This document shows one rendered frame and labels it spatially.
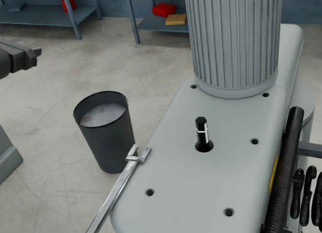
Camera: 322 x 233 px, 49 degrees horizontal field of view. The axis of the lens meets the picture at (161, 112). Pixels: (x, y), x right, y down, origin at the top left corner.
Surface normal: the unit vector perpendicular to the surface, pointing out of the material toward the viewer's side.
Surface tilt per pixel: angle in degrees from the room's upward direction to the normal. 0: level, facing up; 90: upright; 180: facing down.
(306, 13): 90
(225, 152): 0
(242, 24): 90
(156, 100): 0
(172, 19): 0
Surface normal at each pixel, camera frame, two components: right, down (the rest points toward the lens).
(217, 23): -0.43, 0.63
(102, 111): -0.16, -0.76
